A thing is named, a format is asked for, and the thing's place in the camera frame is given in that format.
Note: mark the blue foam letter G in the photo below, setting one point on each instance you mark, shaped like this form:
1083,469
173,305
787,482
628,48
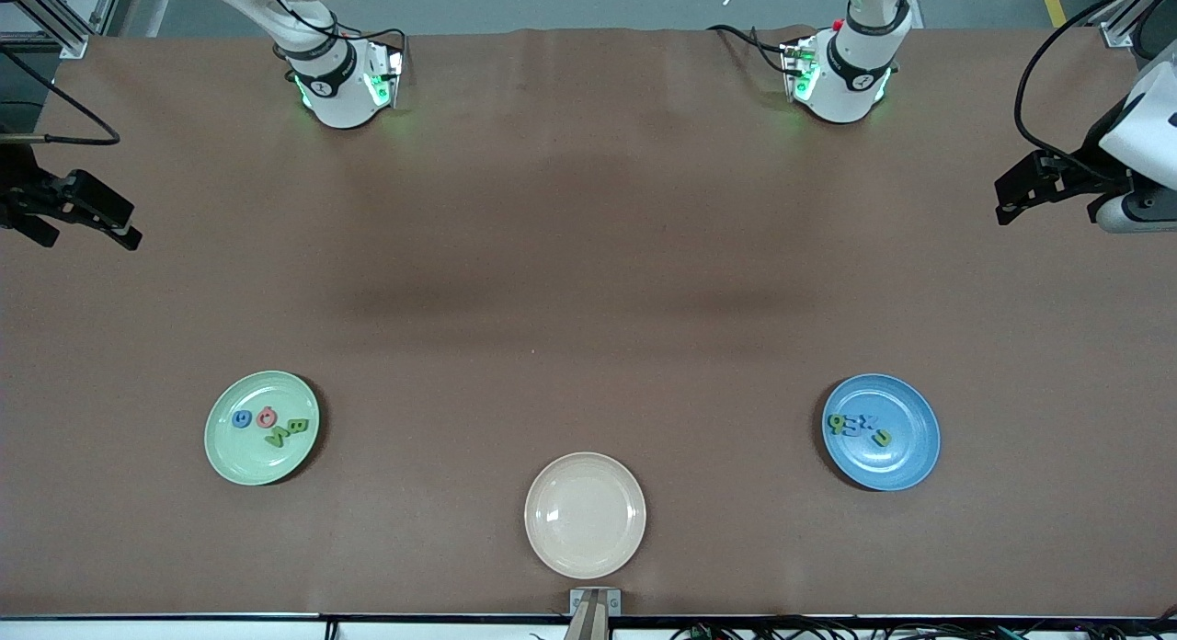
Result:
234,419

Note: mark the blue foam letter m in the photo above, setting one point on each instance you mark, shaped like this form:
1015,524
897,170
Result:
855,425

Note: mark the pink foam letter Q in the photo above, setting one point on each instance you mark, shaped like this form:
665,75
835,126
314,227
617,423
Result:
259,417

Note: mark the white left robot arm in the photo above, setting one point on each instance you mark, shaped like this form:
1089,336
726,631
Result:
851,79

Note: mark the green foam letter p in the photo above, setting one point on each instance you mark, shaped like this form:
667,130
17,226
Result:
830,425

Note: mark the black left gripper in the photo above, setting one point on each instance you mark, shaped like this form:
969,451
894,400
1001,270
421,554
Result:
1081,170

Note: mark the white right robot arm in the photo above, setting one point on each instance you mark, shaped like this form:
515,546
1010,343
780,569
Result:
336,97

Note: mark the white table edge rail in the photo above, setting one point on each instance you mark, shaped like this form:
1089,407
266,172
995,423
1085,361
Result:
184,631

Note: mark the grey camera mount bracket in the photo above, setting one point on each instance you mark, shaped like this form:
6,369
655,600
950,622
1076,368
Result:
595,612

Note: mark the green foam letter B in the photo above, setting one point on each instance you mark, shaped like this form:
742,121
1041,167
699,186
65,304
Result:
300,428

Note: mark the blue plate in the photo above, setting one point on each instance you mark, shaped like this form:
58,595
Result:
897,465

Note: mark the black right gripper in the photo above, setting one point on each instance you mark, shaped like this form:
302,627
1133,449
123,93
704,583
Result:
17,191

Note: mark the green foam letter u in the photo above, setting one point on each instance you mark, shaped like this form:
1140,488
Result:
881,439

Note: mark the green foam letter N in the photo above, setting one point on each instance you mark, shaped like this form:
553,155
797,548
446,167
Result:
276,438

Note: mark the light green plate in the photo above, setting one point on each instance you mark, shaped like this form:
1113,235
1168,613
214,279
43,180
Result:
262,465

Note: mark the beige plate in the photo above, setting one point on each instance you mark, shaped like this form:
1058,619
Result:
585,516

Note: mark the aluminium frame post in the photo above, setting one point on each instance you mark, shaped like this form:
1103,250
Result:
72,44
1115,35

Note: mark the brown table cover sheet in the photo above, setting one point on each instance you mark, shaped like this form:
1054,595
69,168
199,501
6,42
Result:
478,208

